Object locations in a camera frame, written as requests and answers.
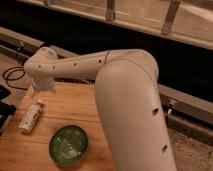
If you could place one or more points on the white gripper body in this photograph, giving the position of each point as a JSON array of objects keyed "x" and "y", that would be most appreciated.
[{"x": 43, "y": 84}]

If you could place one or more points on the small white bottle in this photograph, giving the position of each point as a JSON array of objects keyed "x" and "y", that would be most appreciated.
[{"x": 29, "y": 120}]

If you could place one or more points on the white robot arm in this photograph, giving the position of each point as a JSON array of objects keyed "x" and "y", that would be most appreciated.
[{"x": 141, "y": 155}]

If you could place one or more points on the green ceramic bowl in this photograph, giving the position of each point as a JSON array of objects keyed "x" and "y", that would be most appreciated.
[{"x": 68, "y": 145}]

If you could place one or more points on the black device at left edge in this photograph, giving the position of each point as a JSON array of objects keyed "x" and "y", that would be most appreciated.
[{"x": 6, "y": 110}]

